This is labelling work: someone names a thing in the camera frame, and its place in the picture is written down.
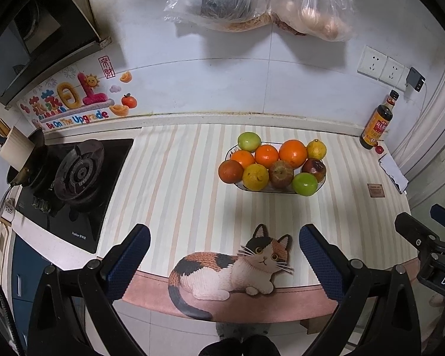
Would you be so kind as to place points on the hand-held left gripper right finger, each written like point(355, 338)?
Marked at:
point(320, 263)

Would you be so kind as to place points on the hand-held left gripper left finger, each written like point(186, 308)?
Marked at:
point(128, 263)

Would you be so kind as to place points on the green lime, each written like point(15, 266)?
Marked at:
point(304, 184)

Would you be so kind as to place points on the patterned oval ceramic plate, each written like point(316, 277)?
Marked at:
point(270, 189)

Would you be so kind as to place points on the red yellow apple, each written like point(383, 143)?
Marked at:
point(280, 173)

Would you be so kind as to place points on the yellow orange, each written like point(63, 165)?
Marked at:
point(255, 176)

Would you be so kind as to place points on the yellow lemon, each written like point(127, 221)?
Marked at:
point(316, 149)

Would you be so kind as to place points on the dark reddish orange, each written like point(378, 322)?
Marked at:
point(230, 171)

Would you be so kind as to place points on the yellow-green citrus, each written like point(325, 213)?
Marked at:
point(248, 141)

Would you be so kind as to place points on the small brown card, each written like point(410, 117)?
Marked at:
point(375, 190)

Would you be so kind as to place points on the white paper packet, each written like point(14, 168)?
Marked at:
point(393, 172)

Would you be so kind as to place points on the cat shaped mat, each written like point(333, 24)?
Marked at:
point(215, 274)

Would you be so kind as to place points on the small red cap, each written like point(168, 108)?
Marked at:
point(379, 149)

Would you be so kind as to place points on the dark red bruised apple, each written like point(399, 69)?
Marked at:
point(314, 169)

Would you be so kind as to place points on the black gas stove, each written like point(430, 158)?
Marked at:
point(78, 178)

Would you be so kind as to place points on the person's black shoe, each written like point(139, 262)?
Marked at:
point(261, 345)

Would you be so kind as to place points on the blue cabinet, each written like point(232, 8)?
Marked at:
point(26, 278)

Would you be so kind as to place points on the large orange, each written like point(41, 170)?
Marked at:
point(292, 153)

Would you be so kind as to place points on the soy sauce bottle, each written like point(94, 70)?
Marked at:
point(379, 122)

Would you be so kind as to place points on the small orange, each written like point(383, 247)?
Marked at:
point(266, 154)
point(242, 158)

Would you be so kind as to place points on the dark cooking pot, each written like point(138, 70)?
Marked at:
point(31, 172)

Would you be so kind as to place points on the grey plug adapter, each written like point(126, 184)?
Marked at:
point(415, 79)

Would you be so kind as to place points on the white cardboard piece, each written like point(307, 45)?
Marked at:
point(16, 148)

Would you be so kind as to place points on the range hood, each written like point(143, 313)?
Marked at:
point(40, 26)

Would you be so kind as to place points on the plastic bag with dark contents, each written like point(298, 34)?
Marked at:
point(218, 0)

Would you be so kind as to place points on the white window frame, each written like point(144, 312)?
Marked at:
point(441, 118)

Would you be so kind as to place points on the white wall socket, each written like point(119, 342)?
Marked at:
point(372, 63)
point(395, 72)

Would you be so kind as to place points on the colourful wall sticker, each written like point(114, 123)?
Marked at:
point(70, 98)

